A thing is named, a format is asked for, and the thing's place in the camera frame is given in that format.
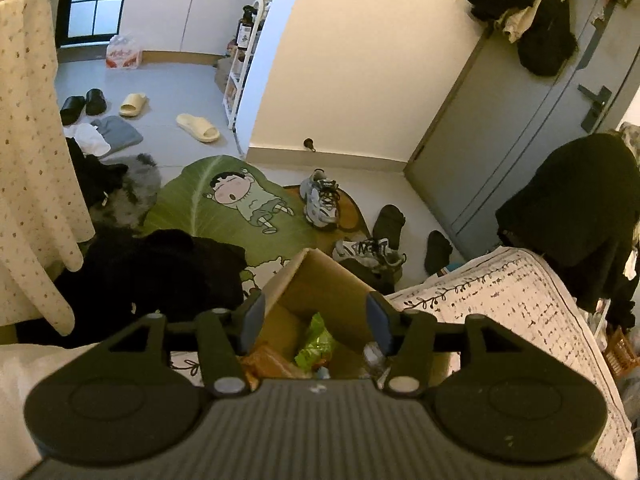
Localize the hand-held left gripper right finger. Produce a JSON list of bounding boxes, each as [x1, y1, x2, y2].
[[366, 291, 526, 400]]

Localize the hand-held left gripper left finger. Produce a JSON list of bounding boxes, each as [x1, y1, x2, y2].
[[100, 291, 266, 399]]

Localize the white grey snack packet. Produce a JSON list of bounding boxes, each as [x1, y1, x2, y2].
[[362, 341, 394, 377]]

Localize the yellow orange snack packet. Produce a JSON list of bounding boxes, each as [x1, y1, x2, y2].
[[239, 344, 302, 382]]

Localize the green yellow noodle snack packet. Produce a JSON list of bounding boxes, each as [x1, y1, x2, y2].
[[294, 312, 339, 369]]

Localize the brown cardboard box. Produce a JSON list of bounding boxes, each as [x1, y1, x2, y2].
[[239, 247, 462, 386]]

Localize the grey white sneaker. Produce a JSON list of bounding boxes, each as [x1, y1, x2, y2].
[[299, 169, 342, 232], [332, 238, 407, 274]]

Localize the black sock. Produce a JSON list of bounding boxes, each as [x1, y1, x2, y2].
[[424, 230, 454, 277], [372, 204, 407, 252]]

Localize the black clothing pile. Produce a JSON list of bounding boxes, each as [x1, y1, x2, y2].
[[15, 227, 249, 350]]

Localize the green cartoon floor mat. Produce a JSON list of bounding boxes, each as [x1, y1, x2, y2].
[[141, 155, 372, 307]]

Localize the printed bed blanket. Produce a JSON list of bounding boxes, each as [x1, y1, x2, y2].
[[386, 246, 635, 477]]

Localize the grey fluffy rug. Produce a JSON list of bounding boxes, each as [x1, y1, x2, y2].
[[91, 153, 164, 227]]

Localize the beige slipper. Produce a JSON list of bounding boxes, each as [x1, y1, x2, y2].
[[118, 92, 149, 118], [175, 112, 221, 144]]

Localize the grey door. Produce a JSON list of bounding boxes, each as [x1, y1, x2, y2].
[[403, 0, 640, 262]]

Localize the dark coat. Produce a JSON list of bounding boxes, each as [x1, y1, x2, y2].
[[495, 132, 640, 313]]

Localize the white bedding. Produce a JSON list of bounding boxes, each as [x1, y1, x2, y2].
[[0, 341, 103, 478]]

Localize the white shelf rack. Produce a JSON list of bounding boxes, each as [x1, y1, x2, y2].
[[221, 0, 267, 132]]

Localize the white garment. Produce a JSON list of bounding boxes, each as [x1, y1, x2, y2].
[[64, 124, 112, 157]]

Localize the orange plastic basket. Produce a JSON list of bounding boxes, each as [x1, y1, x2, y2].
[[604, 326, 640, 377]]

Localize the cream dotted cloth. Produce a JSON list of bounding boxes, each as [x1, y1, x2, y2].
[[0, 0, 97, 337]]

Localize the dark bottle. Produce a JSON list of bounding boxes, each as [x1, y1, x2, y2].
[[236, 5, 257, 52]]

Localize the red white plastic bag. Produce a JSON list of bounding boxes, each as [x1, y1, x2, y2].
[[104, 34, 144, 72]]

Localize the white cabinet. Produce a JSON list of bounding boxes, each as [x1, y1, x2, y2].
[[120, 0, 282, 57]]

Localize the hanging black clothes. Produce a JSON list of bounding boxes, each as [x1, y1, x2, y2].
[[457, 0, 582, 78]]

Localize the dark glass door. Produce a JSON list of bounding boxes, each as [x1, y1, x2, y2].
[[54, 0, 134, 50]]

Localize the dark door handle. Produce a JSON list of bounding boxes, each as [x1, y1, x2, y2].
[[576, 84, 614, 132]]

